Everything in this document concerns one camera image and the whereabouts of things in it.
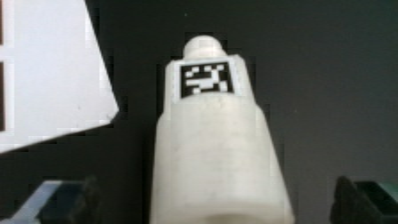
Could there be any white marker sheet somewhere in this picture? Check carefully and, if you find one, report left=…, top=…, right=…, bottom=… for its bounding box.
left=0, top=0, right=120, bottom=153

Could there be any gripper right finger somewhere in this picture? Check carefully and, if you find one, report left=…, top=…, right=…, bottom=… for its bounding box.
left=329, top=176, right=398, bottom=224

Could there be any white cylindrical table leg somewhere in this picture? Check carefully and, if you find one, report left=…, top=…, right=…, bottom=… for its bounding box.
left=150, top=35, right=296, bottom=224

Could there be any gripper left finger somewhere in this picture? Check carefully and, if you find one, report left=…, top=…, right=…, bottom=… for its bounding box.
left=0, top=177, right=98, bottom=224

